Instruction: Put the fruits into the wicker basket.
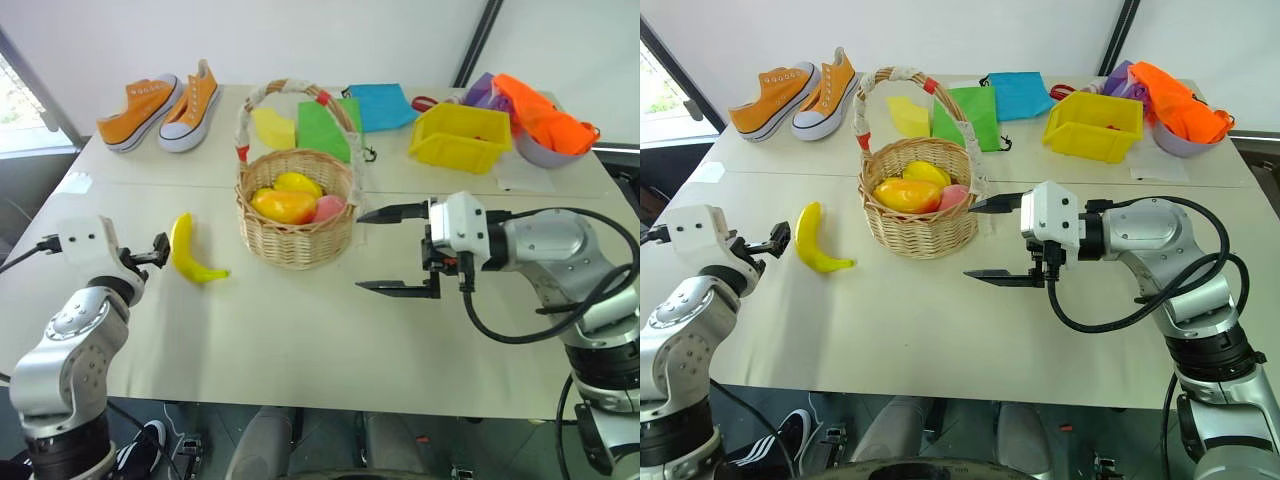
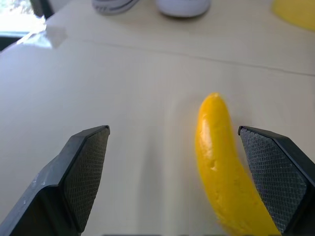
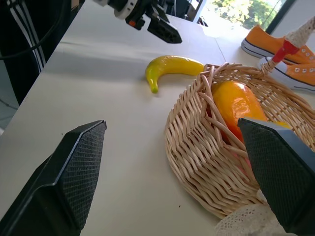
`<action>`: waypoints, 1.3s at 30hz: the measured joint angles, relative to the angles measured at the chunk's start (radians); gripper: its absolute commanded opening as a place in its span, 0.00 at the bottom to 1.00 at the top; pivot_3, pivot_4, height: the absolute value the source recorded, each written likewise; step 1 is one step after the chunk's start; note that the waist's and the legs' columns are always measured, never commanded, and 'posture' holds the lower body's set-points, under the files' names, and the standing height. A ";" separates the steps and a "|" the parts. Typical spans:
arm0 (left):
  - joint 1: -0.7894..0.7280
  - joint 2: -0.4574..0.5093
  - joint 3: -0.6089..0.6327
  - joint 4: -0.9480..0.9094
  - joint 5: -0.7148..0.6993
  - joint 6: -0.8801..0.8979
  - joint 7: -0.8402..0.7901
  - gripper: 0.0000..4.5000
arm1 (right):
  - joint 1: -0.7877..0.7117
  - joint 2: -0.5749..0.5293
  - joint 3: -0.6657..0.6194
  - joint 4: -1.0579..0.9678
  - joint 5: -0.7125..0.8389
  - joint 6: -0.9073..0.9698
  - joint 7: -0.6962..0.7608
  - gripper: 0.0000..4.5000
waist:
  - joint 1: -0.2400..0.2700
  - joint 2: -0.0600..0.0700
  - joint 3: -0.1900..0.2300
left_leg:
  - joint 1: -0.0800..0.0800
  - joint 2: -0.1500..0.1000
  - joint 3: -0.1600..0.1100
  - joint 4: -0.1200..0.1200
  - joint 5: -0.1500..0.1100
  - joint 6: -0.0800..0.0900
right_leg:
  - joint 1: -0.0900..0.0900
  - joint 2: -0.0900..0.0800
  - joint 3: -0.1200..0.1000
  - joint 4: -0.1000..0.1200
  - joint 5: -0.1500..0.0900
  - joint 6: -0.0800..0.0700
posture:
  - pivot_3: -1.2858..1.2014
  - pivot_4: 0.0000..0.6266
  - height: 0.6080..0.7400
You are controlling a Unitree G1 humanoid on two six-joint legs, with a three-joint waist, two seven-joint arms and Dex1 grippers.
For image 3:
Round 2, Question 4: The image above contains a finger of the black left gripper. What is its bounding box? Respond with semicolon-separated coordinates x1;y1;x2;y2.
147;18;183;45
151;3;170;24

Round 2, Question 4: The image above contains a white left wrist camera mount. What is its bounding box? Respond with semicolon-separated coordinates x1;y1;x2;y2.
93;0;139;20

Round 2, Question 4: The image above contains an orange canvas sneaker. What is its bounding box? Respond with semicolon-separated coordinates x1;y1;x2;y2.
241;24;315;66
257;57;315;93

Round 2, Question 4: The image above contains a dark background furniture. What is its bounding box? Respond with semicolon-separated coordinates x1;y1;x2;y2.
164;0;209;27

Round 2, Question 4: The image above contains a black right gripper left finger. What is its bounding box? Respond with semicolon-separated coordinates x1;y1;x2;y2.
0;119;107;236

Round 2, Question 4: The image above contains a person in black striped trousers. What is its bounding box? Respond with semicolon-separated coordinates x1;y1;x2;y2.
0;0;86;106

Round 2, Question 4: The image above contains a small yellow fruit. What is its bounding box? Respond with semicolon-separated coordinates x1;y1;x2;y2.
268;120;292;130

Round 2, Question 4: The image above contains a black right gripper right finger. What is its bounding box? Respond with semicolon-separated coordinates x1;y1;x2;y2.
237;118;315;233

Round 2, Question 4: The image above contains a wicker basket with lace handle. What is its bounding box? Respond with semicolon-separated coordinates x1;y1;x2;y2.
164;16;315;236

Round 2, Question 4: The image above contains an orange mango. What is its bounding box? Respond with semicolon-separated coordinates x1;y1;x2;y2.
206;81;268;146

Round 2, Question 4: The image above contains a black cable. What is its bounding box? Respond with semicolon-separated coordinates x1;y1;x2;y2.
0;0;65;60

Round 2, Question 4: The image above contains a dark window frame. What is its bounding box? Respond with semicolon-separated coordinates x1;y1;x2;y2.
265;0;296;35

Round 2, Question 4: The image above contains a yellow banana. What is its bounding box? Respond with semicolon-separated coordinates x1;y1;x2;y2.
145;55;205;94

